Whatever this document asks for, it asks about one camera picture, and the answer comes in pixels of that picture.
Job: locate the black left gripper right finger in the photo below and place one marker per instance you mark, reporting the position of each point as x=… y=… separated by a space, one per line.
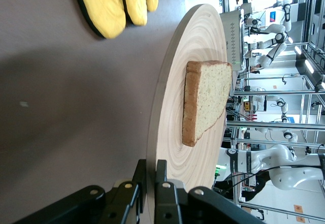
x=172 y=203

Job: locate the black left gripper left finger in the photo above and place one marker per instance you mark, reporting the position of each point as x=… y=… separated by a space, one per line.
x=122 y=203

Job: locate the round wooden plate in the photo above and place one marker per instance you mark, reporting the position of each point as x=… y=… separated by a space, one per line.
x=193 y=158

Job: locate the slice of bread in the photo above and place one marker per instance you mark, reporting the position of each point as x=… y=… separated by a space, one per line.
x=208 y=94

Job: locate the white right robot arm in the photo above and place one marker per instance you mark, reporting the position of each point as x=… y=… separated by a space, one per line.
x=279 y=158

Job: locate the beige and chrome toaster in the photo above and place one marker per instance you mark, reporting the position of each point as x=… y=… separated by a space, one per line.
x=232 y=38

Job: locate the brown table cover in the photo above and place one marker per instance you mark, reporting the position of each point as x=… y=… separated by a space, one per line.
x=50 y=107

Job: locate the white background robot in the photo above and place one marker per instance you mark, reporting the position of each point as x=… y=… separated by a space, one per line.
x=288 y=135
x=276 y=37
x=281 y=104

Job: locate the yellow quilted oven mitt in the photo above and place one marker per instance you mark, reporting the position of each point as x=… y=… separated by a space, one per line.
x=101 y=5
x=137 y=3

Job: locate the aluminium frame cell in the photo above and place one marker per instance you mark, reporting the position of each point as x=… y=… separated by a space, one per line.
x=279 y=92

